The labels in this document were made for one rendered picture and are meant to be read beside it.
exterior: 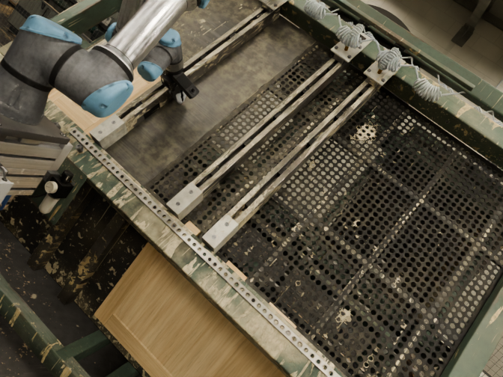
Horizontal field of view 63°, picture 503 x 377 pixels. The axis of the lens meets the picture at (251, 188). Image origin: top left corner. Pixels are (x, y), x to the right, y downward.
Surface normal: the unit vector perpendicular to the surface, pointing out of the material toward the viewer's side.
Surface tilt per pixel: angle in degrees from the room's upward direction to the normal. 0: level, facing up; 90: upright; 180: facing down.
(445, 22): 90
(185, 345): 90
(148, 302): 90
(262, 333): 58
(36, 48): 90
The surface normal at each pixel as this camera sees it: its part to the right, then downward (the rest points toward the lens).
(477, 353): 0.07, -0.43
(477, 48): -0.29, 0.00
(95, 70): 0.29, -0.22
